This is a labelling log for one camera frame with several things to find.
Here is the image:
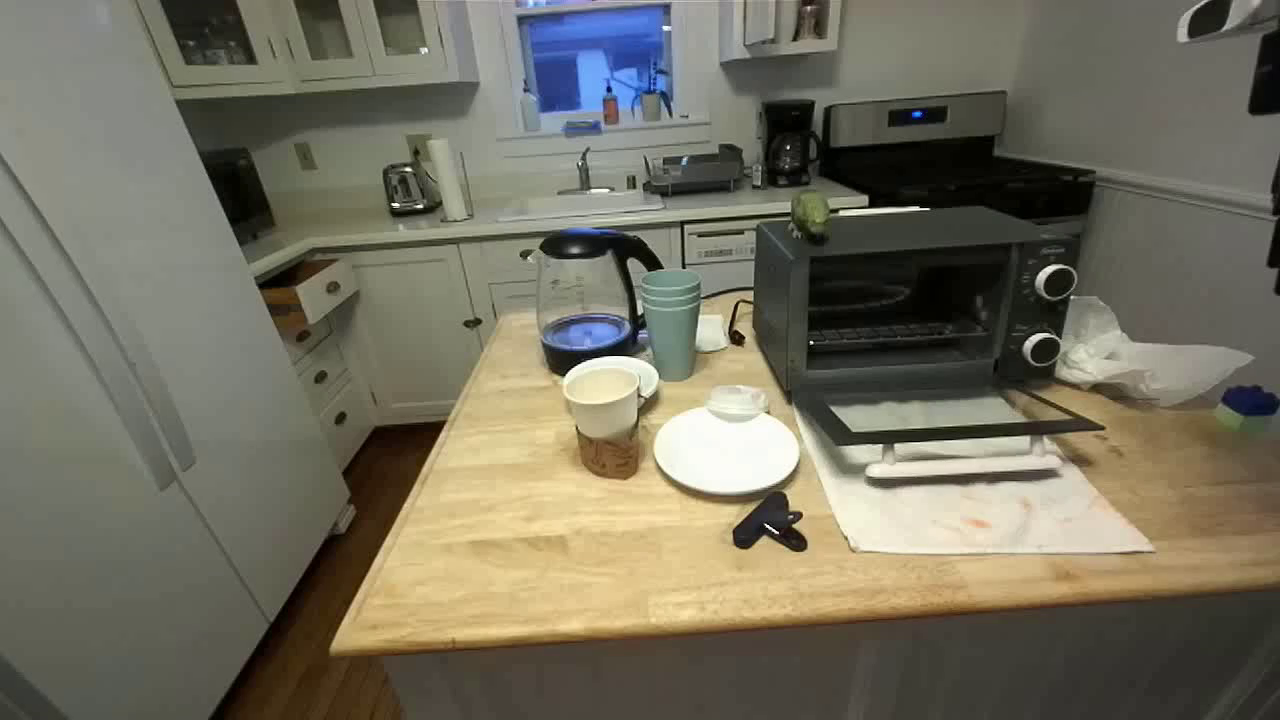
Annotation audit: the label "blue and green block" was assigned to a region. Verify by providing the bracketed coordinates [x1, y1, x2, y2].
[1212, 379, 1280, 431]

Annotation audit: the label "white stained mat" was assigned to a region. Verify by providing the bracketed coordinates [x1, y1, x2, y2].
[792, 403, 1157, 561]

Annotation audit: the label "white kitchen island base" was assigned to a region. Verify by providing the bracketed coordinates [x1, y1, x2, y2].
[376, 590, 1280, 720]

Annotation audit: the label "black clip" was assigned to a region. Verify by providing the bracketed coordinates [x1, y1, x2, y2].
[726, 486, 810, 557]

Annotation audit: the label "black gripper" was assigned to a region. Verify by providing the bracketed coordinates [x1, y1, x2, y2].
[1249, 28, 1280, 119]

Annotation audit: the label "white oven crumb tray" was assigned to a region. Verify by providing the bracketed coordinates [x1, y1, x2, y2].
[861, 451, 1067, 486]

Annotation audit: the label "white glass-door wall cabinet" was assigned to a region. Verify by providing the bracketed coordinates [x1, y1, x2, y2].
[135, 0, 481, 99]

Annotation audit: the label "glass electric kettle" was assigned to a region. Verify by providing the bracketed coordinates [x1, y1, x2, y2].
[531, 222, 668, 379]

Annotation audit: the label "black countertop appliance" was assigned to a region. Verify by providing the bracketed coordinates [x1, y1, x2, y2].
[198, 145, 278, 248]

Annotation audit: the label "white base cabinets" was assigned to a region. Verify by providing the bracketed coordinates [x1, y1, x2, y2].
[283, 217, 768, 472]

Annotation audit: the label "silver bread toaster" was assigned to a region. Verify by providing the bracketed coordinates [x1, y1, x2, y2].
[379, 158, 445, 220]

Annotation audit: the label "white plate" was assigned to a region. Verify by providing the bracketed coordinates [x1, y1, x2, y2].
[651, 401, 804, 499]

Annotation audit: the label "white napkin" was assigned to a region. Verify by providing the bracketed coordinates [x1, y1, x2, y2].
[1056, 292, 1260, 412]

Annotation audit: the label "black toaster oven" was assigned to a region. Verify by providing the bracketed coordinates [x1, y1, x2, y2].
[753, 200, 1091, 403]

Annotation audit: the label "green plush toy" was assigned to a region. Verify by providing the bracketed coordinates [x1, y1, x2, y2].
[786, 186, 834, 242]

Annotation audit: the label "kitchen window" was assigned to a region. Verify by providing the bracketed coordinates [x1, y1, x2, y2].
[506, 0, 684, 134]

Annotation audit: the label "dark dish rack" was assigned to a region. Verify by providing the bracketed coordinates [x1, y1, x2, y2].
[638, 145, 753, 200]

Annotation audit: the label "small white wall cabinet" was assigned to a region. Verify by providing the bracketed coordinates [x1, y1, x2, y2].
[715, 0, 849, 65]

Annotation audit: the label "teal plastic cup stack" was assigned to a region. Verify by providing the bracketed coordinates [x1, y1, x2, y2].
[638, 266, 703, 383]

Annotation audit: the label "black coffee maker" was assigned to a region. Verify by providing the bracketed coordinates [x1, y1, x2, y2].
[760, 97, 825, 191]

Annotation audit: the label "open white drawer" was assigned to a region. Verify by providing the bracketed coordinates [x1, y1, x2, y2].
[255, 250, 358, 347]

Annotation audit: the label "kitchen sink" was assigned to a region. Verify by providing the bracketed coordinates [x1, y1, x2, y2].
[497, 186, 662, 222]

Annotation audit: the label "white paper towel roll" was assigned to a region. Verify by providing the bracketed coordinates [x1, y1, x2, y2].
[425, 134, 474, 222]

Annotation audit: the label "steel and black stove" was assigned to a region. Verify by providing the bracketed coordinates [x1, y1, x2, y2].
[820, 88, 1100, 222]

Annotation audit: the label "white refrigerator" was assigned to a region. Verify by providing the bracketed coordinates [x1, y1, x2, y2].
[0, 0, 352, 720]

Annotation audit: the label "small white bowl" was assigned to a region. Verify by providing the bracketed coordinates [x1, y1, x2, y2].
[703, 379, 772, 426]

